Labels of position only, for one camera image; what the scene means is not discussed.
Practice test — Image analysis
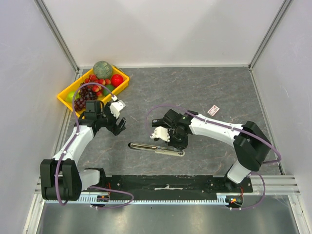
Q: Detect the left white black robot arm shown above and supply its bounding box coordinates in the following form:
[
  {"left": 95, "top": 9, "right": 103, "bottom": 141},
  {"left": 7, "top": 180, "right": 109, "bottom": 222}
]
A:
[{"left": 39, "top": 100, "right": 126, "bottom": 205}]

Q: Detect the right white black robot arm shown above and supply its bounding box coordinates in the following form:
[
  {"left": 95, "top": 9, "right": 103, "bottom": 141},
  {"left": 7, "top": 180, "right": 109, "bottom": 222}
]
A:
[{"left": 152, "top": 109, "right": 270, "bottom": 192}]

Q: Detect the light green lime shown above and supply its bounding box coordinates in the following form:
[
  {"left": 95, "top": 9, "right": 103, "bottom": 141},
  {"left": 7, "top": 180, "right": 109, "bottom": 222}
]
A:
[{"left": 66, "top": 91, "right": 80, "bottom": 102}]

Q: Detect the red white staple box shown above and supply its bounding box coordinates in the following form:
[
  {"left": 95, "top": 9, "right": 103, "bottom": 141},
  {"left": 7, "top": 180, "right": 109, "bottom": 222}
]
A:
[{"left": 207, "top": 105, "right": 220, "bottom": 117}]

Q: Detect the yellow plastic tray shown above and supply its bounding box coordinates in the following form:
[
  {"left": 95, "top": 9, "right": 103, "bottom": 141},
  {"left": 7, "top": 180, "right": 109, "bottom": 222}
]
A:
[{"left": 57, "top": 67, "right": 130, "bottom": 117}]

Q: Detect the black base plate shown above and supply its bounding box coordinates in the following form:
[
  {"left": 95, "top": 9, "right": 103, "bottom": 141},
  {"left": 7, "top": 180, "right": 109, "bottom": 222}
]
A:
[{"left": 85, "top": 175, "right": 253, "bottom": 201}]

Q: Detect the slotted cable duct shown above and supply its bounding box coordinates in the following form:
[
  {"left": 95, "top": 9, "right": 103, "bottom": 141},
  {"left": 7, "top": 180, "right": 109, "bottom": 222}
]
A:
[{"left": 45, "top": 193, "right": 244, "bottom": 205}]

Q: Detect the red peach cluster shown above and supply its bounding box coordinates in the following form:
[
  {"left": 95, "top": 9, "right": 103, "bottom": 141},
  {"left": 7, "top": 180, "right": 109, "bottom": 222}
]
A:
[{"left": 84, "top": 74, "right": 111, "bottom": 98}]

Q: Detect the white black stapler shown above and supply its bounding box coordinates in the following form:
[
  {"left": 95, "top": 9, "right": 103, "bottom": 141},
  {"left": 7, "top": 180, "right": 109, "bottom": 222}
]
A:
[{"left": 128, "top": 142, "right": 185, "bottom": 157}]

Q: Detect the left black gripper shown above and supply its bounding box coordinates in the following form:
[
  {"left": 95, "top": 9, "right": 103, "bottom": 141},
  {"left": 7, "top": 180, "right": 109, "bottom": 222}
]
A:
[{"left": 97, "top": 102, "right": 126, "bottom": 136}]

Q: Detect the purple grape bunch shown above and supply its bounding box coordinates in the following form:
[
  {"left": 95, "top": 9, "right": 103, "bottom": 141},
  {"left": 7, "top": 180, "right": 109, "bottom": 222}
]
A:
[{"left": 74, "top": 85, "right": 98, "bottom": 112}]

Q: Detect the dark green lime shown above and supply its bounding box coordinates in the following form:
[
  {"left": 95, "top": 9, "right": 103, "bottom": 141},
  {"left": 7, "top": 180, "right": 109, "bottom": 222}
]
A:
[{"left": 103, "top": 84, "right": 115, "bottom": 96}]

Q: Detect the green melon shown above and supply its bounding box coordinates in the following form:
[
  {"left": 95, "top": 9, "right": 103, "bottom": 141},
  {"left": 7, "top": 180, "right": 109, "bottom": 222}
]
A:
[{"left": 93, "top": 61, "right": 113, "bottom": 79}]

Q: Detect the red apple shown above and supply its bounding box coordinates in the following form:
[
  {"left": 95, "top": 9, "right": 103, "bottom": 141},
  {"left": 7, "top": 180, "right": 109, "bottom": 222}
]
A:
[{"left": 111, "top": 74, "right": 124, "bottom": 87}]

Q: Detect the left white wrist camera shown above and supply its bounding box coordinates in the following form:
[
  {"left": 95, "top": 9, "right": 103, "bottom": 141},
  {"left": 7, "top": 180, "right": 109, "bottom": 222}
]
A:
[{"left": 109, "top": 96, "right": 126, "bottom": 119}]

